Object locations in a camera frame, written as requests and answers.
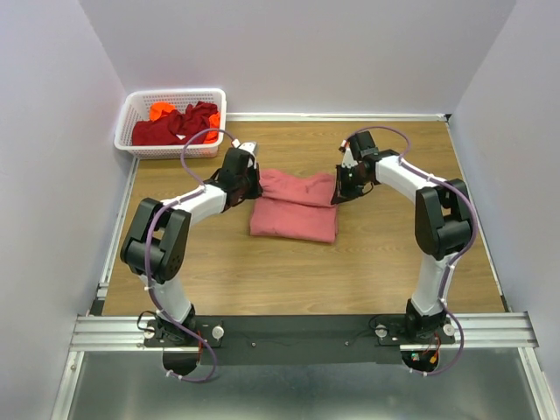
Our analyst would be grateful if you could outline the pink t shirt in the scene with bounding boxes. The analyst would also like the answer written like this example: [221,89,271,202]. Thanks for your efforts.
[249,169,338,244]

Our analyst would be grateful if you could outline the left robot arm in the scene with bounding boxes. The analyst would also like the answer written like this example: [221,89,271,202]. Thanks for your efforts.
[120,141,262,337]

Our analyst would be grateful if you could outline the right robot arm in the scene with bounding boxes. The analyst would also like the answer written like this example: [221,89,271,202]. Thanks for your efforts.
[331,127,478,340]

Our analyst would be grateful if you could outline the dark red t shirt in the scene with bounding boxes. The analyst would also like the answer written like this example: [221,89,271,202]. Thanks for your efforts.
[131,101,221,146]

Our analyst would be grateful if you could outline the orange t shirt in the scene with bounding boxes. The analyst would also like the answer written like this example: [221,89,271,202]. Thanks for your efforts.
[149,101,221,145]

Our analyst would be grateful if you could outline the white plastic laundry basket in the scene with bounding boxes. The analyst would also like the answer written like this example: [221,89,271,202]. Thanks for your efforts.
[114,88,227,159]

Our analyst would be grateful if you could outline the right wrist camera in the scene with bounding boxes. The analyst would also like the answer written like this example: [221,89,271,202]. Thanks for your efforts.
[339,141,358,169]

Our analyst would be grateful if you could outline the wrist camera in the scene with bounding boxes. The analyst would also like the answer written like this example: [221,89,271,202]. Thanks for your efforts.
[339,141,358,169]
[232,139,258,158]

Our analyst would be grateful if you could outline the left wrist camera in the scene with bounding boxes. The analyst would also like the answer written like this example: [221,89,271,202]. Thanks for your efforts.
[232,139,258,158]

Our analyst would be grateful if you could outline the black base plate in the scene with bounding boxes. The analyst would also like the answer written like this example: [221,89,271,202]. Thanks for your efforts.
[142,314,458,371]

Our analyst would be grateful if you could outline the aluminium frame rail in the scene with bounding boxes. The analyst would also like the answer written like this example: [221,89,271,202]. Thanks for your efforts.
[70,312,538,352]

